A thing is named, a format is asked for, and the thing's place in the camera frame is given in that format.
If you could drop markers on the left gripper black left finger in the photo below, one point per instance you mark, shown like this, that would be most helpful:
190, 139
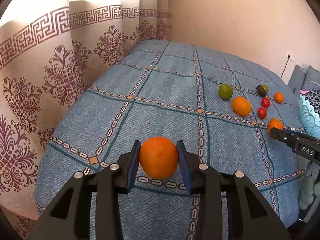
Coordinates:
68, 215

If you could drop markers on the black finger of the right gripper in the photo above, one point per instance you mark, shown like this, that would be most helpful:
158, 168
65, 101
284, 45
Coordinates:
283, 136
302, 135

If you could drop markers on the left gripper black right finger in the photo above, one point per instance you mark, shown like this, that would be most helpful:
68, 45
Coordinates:
249, 213

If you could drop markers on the red tomato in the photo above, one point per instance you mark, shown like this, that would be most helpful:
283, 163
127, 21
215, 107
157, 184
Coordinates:
261, 113
265, 102

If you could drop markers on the small orange mandarin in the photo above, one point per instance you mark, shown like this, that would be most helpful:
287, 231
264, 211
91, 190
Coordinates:
278, 97

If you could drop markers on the oval orange citrus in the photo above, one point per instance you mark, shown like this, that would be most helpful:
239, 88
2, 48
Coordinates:
241, 106

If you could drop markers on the dark avocado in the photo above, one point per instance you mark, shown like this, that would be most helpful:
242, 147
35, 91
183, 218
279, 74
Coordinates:
261, 91

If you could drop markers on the small green tomato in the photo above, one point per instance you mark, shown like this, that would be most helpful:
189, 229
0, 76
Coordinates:
265, 88

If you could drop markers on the green lime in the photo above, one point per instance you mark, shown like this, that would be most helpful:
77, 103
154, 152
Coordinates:
225, 91

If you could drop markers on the large orange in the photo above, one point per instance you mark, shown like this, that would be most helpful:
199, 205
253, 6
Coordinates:
158, 157

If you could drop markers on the light blue lattice basket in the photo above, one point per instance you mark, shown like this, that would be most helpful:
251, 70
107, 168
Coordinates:
308, 116

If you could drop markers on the light green plush cloth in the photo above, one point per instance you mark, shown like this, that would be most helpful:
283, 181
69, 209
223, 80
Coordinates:
308, 189

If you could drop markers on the pile of clothes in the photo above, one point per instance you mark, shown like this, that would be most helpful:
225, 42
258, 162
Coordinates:
313, 97

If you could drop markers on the blue patterned bedspread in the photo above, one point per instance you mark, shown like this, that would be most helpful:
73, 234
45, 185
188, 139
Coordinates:
167, 89

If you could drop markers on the beige patterned curtain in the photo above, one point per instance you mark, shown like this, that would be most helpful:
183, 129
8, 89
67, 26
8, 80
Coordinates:
51, 52

